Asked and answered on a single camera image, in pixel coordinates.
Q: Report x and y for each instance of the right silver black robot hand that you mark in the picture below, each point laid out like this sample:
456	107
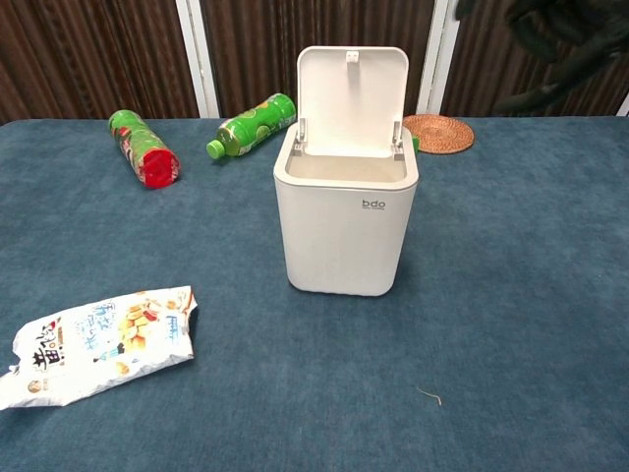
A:
555	29

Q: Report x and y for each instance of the white square container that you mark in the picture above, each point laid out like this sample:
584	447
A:
344	236

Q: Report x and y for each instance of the green chip can red lid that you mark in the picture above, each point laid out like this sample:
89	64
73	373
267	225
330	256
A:
142	147

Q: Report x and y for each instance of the brown folding screen panel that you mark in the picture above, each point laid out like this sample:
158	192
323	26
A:
255	49
486	69
88	54

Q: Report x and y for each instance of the round woven rattan coaster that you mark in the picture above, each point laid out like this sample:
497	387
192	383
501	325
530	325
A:
440	134

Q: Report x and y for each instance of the blue felt table cloth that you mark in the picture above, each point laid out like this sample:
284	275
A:
516	295

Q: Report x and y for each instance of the green plastic drink bottle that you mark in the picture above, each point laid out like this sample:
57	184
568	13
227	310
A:
250	128

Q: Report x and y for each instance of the small thin thread scrap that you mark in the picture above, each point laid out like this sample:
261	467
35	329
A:
429	395

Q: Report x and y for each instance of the white printed snack bag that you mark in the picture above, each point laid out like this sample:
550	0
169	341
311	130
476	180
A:
98	344

